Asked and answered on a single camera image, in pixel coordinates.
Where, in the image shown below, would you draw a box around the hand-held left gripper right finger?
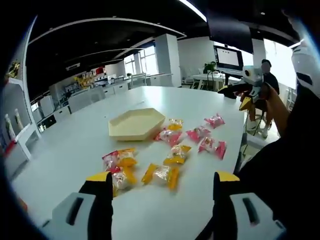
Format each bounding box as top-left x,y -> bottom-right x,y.
198,171 -> 287,240

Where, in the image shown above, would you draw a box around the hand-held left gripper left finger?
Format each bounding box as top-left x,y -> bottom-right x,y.
42,171 -> 115,240

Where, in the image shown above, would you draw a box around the marshmallow packets group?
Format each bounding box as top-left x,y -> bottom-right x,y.
101,113 -> 228,198

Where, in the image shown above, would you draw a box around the cream hexagonal bowl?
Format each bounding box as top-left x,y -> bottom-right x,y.
108,107 -> 167,143

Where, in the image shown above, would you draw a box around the person's right hand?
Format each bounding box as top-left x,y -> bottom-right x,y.
259,82 -> 284,114

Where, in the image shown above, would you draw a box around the white desk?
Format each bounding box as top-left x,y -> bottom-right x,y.
191,72 -> 242,90

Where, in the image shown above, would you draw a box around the computer monitor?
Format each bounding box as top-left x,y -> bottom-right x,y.
213,44 -> 245,73

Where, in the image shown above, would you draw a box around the green potted plant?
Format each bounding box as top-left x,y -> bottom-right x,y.
203,61 -> 219,75

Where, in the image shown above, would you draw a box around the white table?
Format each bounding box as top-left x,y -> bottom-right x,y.
11,85 -> 248,240

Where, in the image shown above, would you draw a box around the black hanging panel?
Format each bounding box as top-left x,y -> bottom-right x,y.
206,13 -> 253,55

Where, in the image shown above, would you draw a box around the white chest device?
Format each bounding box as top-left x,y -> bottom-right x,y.
290,39 -> 320,100

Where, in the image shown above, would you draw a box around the white low cabinets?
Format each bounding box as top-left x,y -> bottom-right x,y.
31,74 -> 156,126

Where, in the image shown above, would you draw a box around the white shelf unit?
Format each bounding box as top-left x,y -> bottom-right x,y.
3,77 -> 43,167

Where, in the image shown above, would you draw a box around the white bottle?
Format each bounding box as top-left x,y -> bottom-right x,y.
14,108 -> 25,131
4,113 -> 16,141

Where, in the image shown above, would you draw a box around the yellow flower decoration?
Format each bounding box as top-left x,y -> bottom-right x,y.
6,60 -> 21,78

